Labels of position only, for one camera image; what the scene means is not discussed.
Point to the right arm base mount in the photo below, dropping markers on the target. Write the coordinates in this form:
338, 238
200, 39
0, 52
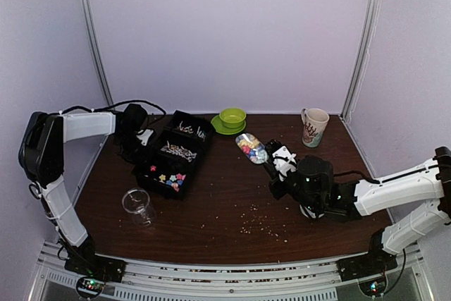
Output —
369, 269

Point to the green bowl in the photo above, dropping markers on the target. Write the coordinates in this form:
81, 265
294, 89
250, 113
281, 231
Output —
232, 118

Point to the silver metal scoop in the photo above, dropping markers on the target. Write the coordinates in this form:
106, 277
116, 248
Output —
252, 148

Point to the green saucer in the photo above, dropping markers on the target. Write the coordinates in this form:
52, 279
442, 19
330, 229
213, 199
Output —
219, 127

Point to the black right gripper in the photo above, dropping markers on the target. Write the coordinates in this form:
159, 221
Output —
274, 185

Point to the right aluminium frame post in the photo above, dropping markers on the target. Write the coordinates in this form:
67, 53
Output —
362, 59

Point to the left aluminium frame post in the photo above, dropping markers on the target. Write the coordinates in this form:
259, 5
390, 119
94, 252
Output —
95, 51

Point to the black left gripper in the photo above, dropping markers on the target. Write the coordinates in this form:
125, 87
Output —
142, 158

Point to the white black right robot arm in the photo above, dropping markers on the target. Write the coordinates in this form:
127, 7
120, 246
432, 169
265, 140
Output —
311, 183

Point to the clear plastic jar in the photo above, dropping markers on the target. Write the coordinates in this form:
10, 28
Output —
137, 204

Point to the coral pattern ceramic mug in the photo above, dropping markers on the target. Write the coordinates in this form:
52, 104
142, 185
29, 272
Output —
314, 124

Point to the silver jar lid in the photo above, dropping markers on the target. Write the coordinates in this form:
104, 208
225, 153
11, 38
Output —
307, 213

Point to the black three-compartment candy tray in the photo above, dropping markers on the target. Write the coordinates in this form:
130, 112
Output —
175, 156

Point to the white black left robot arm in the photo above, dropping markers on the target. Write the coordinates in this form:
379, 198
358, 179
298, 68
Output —
41, 153

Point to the aluminium frame post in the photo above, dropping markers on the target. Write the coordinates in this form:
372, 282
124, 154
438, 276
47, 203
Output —
362, 59
95, 51

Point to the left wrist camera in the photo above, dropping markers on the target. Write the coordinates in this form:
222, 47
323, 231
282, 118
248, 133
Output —
144, 136

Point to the front aluminium rail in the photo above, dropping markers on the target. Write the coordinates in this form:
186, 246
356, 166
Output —
308, 280

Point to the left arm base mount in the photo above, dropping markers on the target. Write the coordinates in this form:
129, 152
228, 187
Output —
95, 270

